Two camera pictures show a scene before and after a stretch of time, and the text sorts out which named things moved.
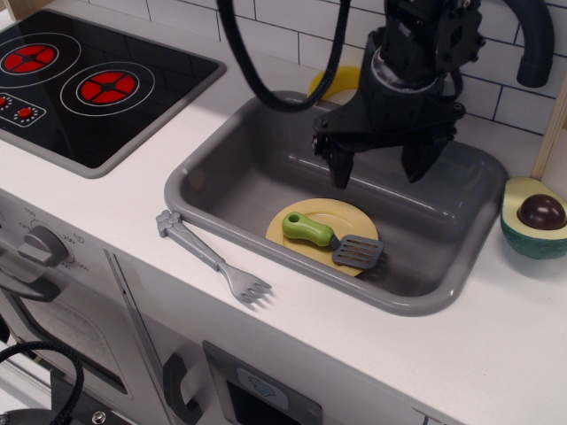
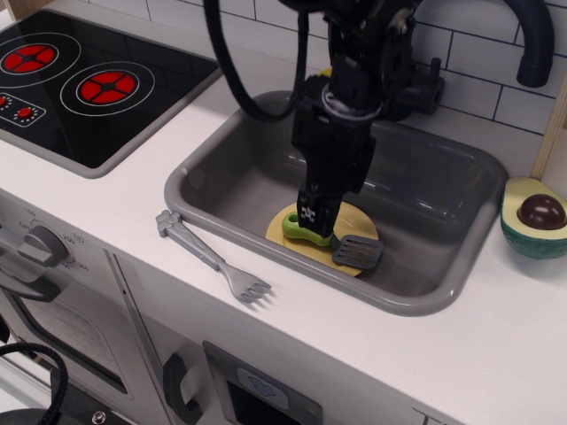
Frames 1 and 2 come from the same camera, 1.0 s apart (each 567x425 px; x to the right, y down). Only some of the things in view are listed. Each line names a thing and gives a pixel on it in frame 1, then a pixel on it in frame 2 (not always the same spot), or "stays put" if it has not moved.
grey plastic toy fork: x=242 y=286 stays put
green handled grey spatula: x=348 y=250 stays put
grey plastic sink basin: x=235 y=163 stays put
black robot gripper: x=396 y=106 → x=339 y=156
